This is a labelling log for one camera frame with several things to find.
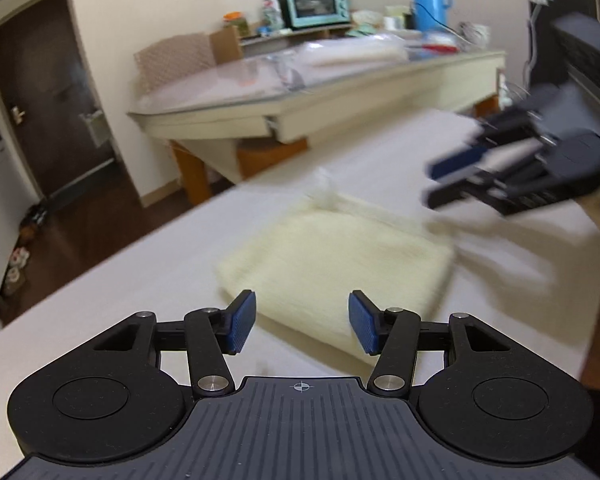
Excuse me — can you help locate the cream dining table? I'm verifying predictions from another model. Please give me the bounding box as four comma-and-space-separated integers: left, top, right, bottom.
128, 48, 506, 203

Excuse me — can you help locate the cream yellow towel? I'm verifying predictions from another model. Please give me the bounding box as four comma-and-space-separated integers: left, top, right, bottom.
216, 171, 455, 364

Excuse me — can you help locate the teal toaster oven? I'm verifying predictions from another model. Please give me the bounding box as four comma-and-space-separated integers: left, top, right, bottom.
277, 0, 351, 30

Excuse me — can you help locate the patterned chair back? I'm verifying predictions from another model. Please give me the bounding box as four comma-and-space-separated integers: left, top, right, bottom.
134, 34, 216, 94

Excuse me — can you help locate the dark wooden door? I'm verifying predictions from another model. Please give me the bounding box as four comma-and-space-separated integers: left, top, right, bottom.
0, 0, 116, 200

